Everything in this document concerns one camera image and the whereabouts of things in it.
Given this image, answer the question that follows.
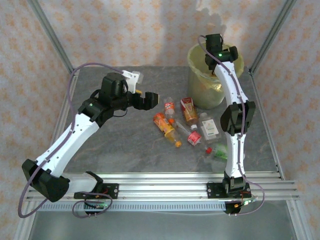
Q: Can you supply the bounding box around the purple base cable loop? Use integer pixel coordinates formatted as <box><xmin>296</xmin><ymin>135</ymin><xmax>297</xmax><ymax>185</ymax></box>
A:
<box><xmin>71</xmin><ymin>191</ymin><xmax>115</xmax><ymax>219</ymax></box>

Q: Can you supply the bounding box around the small circuit board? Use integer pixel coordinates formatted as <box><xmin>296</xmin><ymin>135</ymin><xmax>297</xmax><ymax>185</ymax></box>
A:
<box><xmin>234</xmin><ymin>197</ymin><xmax>259</xmax><ymax>209</ymax></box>
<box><xmin>84</xmin><ymin>201</ymin><xmax>109</xmax><ymax>210</ymax></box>

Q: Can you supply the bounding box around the black clamp bracket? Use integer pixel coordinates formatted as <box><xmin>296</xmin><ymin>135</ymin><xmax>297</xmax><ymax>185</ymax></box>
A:
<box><xmin>223</xmin><ymin>201</ymin><xmax>245</xmax><ymax>216</ymax></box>
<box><xmin>83</xmin><ymin>208</ymin><xmax>101</xmax><ymax>218</ymax></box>

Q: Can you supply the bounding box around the clear bottle orange-red label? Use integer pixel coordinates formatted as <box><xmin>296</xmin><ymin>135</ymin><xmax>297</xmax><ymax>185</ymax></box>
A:
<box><xmin>163</xmin><ymin>96</ymin><xmax>177</xmax><ymax>125</ymax></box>

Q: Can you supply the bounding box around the clear bottle green label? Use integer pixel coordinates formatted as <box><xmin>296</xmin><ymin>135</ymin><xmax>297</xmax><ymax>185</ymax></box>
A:
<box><xmin>212</xmin><ymin>143</ymin><xmax>229</xmax><ymax>160</ymax></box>

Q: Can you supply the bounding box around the aluminium rail beam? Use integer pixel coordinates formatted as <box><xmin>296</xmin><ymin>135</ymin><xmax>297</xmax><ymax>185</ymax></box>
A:
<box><xmin>26</xmin><ymin>171</ymin><xmax>301</xmax><ymax>201</ymax></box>

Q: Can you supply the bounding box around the clear bottle red label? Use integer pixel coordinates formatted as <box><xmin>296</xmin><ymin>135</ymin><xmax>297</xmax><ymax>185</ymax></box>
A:
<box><xmin>174</xmin><ymin>121</ymin><xmax>213</xmax><ymax>155</ymax></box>

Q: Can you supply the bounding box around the aluminium table side rail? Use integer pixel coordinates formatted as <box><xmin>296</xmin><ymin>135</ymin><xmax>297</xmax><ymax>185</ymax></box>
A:
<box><xmin>248</xmin><ymin>69</ymin><xmax>315</xmax><ymax>240</ymax></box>
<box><xmin>13</xmin><ymin>71</ymin><xmax>81</xmax><ymax>240</ymax></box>

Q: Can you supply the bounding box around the yellow-green translucent bin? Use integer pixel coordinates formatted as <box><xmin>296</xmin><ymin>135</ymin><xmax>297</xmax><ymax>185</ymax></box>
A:
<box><xmin>187</xmin><ymin>42</ymin><xmax>245</xmax><ymax>110</ymax></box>

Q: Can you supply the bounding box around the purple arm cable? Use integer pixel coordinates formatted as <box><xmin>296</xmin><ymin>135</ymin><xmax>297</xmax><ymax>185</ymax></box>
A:
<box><xmin>17</xmin><ymin>62</ymin><xmax>125</xmax><ymax>220</ymax></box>
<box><xmin>197</xmin><ymin>34</ymin><xmax>266</xmax><ymax>217</ymax></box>

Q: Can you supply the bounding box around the amber tea bottle red label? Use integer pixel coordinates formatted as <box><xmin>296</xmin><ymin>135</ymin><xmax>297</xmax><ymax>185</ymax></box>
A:
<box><xmin>180</xmin><ymin>96</ymin><xmax>199</xmax><ymax>131</ymax></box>

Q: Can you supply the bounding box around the aluminium frame post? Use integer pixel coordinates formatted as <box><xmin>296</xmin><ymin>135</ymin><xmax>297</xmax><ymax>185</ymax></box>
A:
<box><xmin>26</xmin><ymin>0</ymin><xmax>76</xmax><ymax>73</ymax></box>
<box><xmin>249</xmin><ymin>0</ymin><xmax>298</xmax><ymax>75</ymax></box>

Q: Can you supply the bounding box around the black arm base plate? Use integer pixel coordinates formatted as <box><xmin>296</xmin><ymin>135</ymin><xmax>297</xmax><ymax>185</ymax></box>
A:
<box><xmin>74</xmin><ymin>183</ymin><xmax>120</xmax><ymax>201</ymax></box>
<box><xmin>206</xmin><ymin>181</ymin><xmax>251</xmax><ymax>200</ymax></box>

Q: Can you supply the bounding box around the flat clear bottle white label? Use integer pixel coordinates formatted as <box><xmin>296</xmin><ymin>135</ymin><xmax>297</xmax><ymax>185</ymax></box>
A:
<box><xmin>199</xmin><ymin>112</ymin><xmax>222</xmax><ymax>144</ymax></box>

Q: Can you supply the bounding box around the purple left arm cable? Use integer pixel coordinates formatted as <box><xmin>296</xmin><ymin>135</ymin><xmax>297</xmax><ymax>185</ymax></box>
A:
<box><xmin>17</xmin><ymin>62</ymin><xmax>125</xmax><ymax>220</ymax></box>

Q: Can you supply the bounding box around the orange juice bottle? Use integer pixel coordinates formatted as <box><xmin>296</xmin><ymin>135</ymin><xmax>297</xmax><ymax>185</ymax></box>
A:
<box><xmin>152</xmin><ymin>112</ymin><xmax>183</xmax><ymax>148</ymax></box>

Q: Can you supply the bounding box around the perforated grey cable tray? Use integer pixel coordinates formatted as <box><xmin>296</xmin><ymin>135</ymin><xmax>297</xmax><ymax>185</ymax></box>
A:
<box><xmin>41</xmin><ymin>201</ymin><xmax>227</xmax><ymax>213</ymax></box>

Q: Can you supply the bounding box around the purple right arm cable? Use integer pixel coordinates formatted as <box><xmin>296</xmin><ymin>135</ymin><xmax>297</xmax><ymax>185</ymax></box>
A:
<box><xmin>197</xmin><ymin>34</ymin><xmax>266</xmax><ymax>217</ymax></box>

